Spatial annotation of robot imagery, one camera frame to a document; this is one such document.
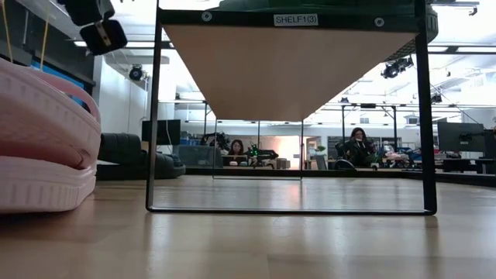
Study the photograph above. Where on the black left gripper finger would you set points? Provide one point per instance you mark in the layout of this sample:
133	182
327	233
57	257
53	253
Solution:
91	38
116	35

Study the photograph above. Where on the pink ribbed slipper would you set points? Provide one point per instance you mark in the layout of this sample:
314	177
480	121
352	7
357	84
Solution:
38	128

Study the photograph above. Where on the black computer monitor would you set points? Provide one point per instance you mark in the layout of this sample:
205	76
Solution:
170	131
461	135
491	143

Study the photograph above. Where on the person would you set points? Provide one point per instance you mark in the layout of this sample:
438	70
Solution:
358	149
236	151

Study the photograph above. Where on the background robot with green light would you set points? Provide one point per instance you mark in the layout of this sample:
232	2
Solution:
261	155

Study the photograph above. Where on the tiny background plant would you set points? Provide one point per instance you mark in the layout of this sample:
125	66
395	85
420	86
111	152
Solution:
321	148

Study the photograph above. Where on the black metal gantry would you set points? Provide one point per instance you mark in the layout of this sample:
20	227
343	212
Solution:
368	105

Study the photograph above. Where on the rounded black chair back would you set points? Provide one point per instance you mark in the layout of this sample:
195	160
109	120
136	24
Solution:
344	164

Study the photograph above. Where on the black ceiling spotlight cluster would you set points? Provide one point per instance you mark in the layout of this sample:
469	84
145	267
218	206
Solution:
395	69

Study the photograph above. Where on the round black ceiling camera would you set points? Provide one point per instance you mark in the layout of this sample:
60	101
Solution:
135	73

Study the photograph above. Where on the wooden shelf with black frame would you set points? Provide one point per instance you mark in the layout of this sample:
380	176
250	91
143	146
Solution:
286	73

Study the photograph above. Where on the black metal table frame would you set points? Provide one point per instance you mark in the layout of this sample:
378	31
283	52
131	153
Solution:
445	176

